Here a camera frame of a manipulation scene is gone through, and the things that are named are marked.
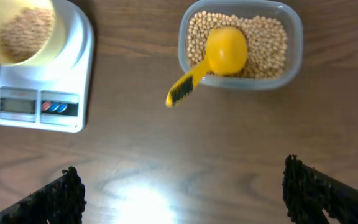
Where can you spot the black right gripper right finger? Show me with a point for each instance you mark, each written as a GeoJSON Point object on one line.
{"type": "Point", "coordinates": [308, 193]}

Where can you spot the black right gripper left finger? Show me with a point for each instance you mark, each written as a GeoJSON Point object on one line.
{"type": "Point", "coordinates": [59, 202]}

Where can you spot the yellow plastic scoop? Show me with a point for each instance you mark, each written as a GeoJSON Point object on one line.
{"type": "Point", "coordinates": [226, 53]}

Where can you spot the yellow plastic bowl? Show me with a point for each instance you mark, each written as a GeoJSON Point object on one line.
{"type": "Point", "coordinates": [54, 44]}

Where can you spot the white digital kitchen scale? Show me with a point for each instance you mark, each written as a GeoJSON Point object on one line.
{"type": "Point", "coordinates": [53, 96]}

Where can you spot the soybeans in bowl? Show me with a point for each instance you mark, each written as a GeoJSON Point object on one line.
{"type": "Point", "coordinates": [26, 33]}

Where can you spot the clear plastic soybean container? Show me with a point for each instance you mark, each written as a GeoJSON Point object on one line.
{"type": "Point", "coordinates": [248, 8]}

